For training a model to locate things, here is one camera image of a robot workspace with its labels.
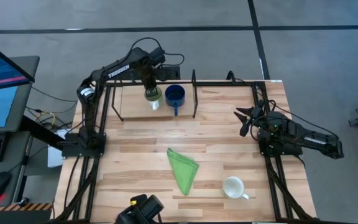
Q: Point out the white box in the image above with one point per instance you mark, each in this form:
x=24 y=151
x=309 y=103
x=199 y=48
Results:
x=54 y=155

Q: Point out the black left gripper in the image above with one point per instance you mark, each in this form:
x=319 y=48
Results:
x=152 y=84

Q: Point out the folded green cloth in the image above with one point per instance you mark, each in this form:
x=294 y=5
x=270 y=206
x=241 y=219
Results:
x=182 y=169

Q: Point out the black aluminium table frame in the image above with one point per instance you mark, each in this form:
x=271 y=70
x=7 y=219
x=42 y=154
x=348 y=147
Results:
x=272 y=174

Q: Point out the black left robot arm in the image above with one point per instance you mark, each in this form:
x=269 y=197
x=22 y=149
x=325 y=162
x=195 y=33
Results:
x=118 y=71

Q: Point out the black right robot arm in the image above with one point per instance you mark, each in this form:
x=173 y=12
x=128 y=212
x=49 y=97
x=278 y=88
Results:
x=315 y=140

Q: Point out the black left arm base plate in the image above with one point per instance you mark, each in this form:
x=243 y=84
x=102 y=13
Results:
x=73 y=151

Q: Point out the black device with yellow tag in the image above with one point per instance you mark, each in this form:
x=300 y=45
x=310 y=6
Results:
x=145 y=208

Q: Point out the grey computer desk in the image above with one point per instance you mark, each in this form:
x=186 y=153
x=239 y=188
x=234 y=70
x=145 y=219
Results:
x=14 y=174

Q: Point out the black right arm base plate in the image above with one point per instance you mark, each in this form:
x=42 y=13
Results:
x=287 y=151

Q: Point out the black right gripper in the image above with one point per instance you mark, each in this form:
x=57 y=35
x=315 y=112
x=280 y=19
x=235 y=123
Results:
x=259 y=116

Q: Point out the black yellow hazard tape strip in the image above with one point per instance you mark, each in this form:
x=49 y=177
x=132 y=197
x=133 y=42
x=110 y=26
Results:
x=17 y=207

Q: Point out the blue mug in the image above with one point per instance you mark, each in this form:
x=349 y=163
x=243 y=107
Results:
x=175 y=95

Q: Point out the wooden shelf with black frame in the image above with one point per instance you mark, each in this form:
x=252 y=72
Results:
x=132 y=102

